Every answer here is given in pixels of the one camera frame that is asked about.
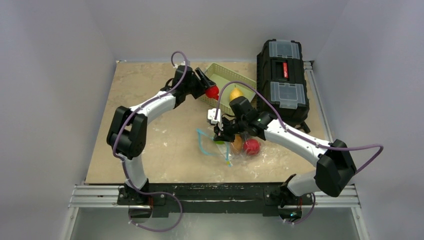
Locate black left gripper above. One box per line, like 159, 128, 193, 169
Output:
184, 68, 215, 99

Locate clear zip bag blue seal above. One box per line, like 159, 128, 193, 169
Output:
196, 127, 263, 167

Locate yellow fake lemon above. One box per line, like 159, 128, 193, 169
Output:
228, 86, 244, 102

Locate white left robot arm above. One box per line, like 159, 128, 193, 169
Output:
106, 65, 220, 205

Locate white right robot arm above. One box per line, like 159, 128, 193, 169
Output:
207, 96, 357, 204

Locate brown fake potato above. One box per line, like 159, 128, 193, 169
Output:
229, 134, 244, 155

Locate red fake apple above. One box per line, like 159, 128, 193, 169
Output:
242, 138, 261, 156

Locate green perforated plastic basket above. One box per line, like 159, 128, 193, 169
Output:
204, 62, 257, 115

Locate black toolbox clear lids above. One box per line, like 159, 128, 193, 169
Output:
256, 39, 311, 133

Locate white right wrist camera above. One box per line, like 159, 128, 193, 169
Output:
207, 108, 222, 125

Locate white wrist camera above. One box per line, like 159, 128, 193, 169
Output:
173, 60, 190, 69
207, 108, 222, 125

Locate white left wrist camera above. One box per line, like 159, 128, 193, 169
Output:
173, 60, 190, 69

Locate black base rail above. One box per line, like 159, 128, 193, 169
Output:
117, 182, 313, 220

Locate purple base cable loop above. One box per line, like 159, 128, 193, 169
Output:
128, 191, 184, 233

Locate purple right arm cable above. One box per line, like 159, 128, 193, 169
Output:
214, 81, 384, 175

